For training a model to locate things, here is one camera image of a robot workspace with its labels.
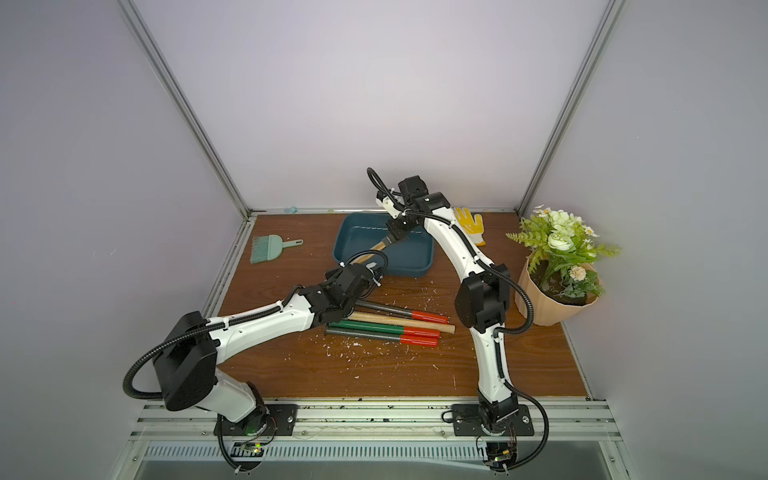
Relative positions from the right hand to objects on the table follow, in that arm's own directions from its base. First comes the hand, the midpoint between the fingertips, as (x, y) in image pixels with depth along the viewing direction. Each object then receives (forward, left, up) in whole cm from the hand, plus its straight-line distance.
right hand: (393, 222), depth 90 cm
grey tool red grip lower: (-29, +3, -18) cm, 35 cm away
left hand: (-15, +14, -3) cm, 20 cm away
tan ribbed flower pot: (-24, -44, -10) cm, 51 cm away
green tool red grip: (-26, +2, -18) cm, 32 cm away
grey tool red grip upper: (-21, -4, -18) cm, 28 cm away
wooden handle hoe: (-25, -3, -18) cm, 31 cm away
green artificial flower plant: (-16, -44, +6) cm, 47 cm away
